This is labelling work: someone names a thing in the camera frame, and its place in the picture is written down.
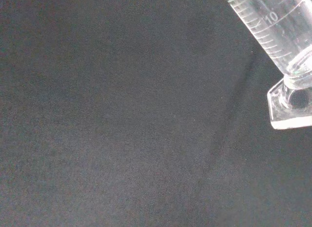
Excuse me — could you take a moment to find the black cloth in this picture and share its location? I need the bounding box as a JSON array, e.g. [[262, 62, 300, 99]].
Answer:
[[0, 0, 312, 227]]

